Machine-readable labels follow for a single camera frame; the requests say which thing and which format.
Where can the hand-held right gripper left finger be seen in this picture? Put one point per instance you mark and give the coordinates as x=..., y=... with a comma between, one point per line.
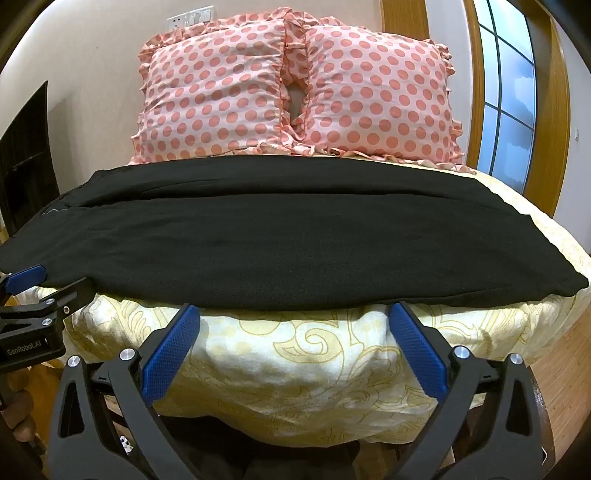
x=173, y=350

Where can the person's left hand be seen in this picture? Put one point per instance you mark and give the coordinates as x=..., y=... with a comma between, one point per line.
x=21, y=413

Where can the pink polka dot pillow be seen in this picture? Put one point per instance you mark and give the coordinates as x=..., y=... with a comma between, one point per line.
x=212, y=92
x=378, y=92

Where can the black pants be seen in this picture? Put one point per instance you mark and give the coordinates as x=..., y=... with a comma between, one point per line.
x=300, y=240

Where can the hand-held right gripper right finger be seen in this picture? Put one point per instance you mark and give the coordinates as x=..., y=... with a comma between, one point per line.
x=415, y=350

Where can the yellow patterned bed cover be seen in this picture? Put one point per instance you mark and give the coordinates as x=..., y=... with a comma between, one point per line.
x=300, y=360

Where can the dark wooden cabinet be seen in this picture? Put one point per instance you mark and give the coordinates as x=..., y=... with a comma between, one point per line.
x=27, y=161

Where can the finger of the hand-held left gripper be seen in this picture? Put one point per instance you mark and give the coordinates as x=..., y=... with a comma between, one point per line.
x=27, y=278
x=71, y=295

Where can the frosted glass door pane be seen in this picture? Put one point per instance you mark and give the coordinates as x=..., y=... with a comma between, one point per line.
x=508, y=101

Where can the white wall socket panel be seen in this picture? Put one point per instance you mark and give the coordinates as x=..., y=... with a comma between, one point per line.
x=190, y=17

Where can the wooden wall panel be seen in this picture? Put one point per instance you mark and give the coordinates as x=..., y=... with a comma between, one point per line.
x=405, y=18

